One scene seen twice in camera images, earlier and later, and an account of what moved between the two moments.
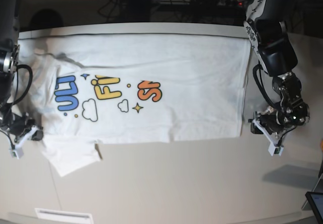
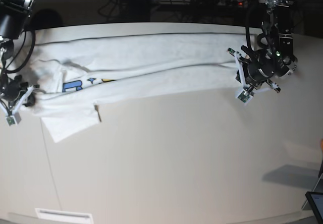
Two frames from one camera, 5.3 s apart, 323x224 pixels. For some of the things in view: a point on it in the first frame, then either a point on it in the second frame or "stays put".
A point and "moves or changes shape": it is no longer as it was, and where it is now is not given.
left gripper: [18, 125] → [14, 87]
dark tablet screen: [315, 200] stays put
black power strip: [216, 1] stays put
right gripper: [271, 123] → [260, 65]
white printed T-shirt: [90, 89] moves or changes shape
